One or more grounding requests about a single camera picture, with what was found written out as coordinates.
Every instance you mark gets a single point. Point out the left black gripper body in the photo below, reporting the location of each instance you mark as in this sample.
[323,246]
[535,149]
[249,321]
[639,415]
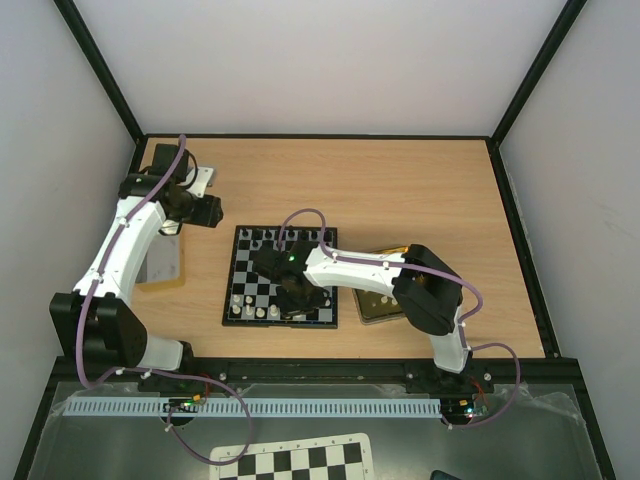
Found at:
[191,214]

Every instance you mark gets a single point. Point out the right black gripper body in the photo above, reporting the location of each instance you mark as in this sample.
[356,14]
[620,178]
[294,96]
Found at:
[302,298]

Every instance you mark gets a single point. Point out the black silver chess board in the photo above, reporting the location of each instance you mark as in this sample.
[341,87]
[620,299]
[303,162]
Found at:
[243,281]

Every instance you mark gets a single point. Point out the silver gold tin lid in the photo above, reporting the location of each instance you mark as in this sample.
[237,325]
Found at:
[163,266]

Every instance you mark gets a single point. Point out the gold tin with pieces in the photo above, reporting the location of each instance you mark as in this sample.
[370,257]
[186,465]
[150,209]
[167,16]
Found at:
[374,308]

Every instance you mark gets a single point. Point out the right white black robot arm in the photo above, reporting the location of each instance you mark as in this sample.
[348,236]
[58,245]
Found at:
[428,292]

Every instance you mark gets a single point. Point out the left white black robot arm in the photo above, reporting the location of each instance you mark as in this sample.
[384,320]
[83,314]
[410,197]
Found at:
[95,323]

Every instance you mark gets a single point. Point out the printed checkerboard sheet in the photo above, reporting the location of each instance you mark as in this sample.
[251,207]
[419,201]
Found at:
[346,456]

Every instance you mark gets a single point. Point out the black phone corner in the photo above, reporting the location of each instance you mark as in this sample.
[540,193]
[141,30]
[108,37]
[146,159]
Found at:
[441,475]

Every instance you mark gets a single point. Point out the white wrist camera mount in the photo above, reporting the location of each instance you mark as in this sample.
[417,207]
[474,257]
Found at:
[199,180]

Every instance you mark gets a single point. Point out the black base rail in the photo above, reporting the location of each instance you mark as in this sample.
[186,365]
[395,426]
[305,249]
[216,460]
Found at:
[417,375]

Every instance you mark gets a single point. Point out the white slotted cable duct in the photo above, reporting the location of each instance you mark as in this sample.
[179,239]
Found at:
[255,407]

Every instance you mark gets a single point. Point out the black aluminium frame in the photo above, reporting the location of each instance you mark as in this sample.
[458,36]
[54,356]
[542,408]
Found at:
[560,29]

